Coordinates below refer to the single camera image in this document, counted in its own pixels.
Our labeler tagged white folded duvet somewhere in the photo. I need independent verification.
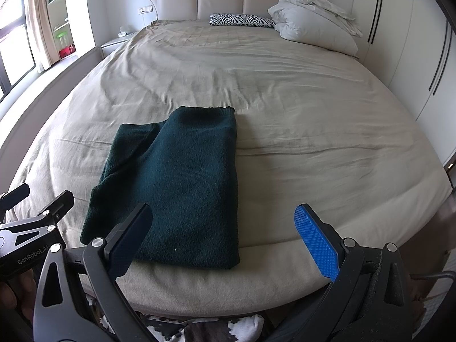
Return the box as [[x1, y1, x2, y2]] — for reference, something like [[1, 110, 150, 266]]
[[268, 0, 363, 37]]

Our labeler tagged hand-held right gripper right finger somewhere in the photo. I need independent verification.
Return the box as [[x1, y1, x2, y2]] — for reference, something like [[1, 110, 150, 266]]
[[294, 204, 416, 342]]

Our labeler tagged white wardrobe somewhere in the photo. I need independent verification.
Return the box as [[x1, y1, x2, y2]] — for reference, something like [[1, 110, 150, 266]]
[[351, 0, 456, 186]]

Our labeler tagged bed with beige sheet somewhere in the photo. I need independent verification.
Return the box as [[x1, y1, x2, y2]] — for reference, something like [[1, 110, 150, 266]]
[[0, 19, 454, 319]]

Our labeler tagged dark green sweater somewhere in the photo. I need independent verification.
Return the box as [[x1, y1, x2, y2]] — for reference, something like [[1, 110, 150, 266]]
[[80, 106, 241, 270]]

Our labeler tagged white shelf unit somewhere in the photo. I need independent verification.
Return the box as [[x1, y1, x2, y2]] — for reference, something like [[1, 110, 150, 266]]
[[46, 0, 78, 65]]

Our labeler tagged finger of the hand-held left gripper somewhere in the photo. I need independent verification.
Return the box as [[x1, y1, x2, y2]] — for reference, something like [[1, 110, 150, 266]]
[[0, 190, 75, 249], [0, 183, 31, 210]]

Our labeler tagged person's left hand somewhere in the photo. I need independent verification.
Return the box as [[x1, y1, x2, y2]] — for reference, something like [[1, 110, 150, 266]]
[[0, 270, 37, 316]]

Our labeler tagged zebra print pillow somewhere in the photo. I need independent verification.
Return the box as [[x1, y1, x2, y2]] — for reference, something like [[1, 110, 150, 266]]
[[209, 13, 277, 29]]

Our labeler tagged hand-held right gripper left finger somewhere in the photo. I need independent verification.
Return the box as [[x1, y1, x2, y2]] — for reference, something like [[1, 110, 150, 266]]
[[33, 203, 154, 342]]

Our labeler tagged beige curtain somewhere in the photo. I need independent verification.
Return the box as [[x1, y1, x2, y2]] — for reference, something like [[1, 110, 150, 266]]
[[23, 0, 54, 72]]

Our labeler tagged cow print rug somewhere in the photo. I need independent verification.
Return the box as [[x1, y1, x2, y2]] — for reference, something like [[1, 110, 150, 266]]
[[85, 313, 265, 342]]

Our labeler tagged white nightstand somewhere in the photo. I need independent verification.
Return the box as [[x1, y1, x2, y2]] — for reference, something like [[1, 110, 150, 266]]
[[100, 32, 138, 58]]

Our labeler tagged white pillow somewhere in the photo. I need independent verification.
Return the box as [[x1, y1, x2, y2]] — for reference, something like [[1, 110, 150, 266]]
[[274, 21, 360, 58]]

